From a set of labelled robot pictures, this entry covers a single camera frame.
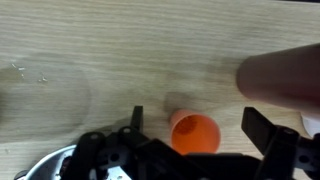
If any blurred brown bottle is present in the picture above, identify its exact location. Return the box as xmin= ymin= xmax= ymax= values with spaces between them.
xmin=236 ymin=44 xmax=320 ymax=114

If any orange plastic cup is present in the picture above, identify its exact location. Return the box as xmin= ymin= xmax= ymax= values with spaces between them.
xmin=170 ymin=109 xmax=221 ymax=155

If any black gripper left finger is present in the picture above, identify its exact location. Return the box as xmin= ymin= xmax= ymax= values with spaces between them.
xmin=61 ymin=106 xmax=157 ymax=180

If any clear glass cup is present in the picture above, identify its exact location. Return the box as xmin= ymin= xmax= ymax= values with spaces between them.
xmin=0 ymin=62 xmax=91 ymax=142

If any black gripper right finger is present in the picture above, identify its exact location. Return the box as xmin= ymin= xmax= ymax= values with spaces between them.
xmin=241 ymin=107 xmax=320 ymax=180

